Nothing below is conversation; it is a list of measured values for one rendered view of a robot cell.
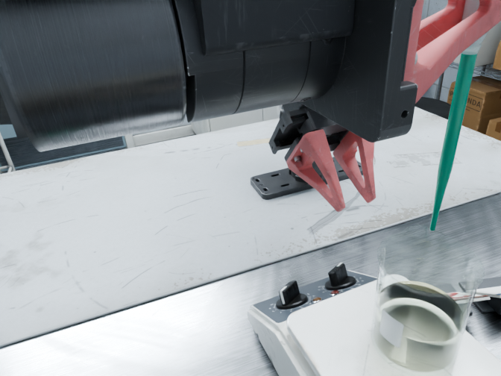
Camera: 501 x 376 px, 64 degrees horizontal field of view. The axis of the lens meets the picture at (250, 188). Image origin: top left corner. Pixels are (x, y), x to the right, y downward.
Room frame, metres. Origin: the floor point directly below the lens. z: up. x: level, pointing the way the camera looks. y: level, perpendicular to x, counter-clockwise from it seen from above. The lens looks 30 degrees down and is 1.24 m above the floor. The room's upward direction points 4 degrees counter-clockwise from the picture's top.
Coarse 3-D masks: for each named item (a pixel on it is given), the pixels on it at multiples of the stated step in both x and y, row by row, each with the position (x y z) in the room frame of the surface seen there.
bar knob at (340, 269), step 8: (344, 264) 0.32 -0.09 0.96; (328, 272) 0.30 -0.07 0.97; (336, 272) 0.30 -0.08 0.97; (344, 272) 0.31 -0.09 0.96; (336, 280) 0.30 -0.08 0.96; (344, 280) 0.30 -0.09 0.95; (352, 280) 0.30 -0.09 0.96; (328, 288) 0.30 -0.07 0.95; (336, 288) 0.29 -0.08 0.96; (344, 288) 0.29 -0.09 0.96
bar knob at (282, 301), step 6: (294, 282) 0.30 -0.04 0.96; (282, 288) 0.29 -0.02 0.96; (288, 288) 0.29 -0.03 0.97; (294, 288) 0.29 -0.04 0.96; (282, 294) 0.28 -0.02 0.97; (288, 294) 0.28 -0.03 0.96; (294, 294) 0.29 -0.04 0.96; (300, 294) 0.29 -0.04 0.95; (282, 300) 0.28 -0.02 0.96; (288, 300) 0.28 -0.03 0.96; (294, 300) 0.28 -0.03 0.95; (300, 300) 0.28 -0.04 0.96; (306, 300) 0.28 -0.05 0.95; (276, 306) 0.28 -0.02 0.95; (282, 306) 0.27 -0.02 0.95; (288, 306) 0.27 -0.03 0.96; (294, 306) 0.27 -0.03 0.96
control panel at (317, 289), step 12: (360, 276) 0.31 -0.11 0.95; (300, 288) 0.32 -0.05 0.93; (312, 288) 0.31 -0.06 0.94; (324, 288) 0.30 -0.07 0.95; (348, 288) 0.29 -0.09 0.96; (276, 300) 0.30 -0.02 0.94; (312, 300) 0.28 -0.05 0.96; (264, 312) 0.28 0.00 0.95; (276, 312) 0.27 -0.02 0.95; (288, 312) 0.26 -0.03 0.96
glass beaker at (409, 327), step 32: (384, 256) 0.22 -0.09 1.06; (416, 256) 0.23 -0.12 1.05; (448, 256) 0.21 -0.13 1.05; (384, 288) 0.19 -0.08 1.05; (448, 288) 0.21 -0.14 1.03; (384, 320) 0.19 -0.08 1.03; (416, 320) 0.17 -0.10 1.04; (448, 320) 0.17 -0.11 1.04; (384, 352) 0.18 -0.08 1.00; (416, 352) 0.17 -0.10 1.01; (448, 352) 0.17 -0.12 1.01
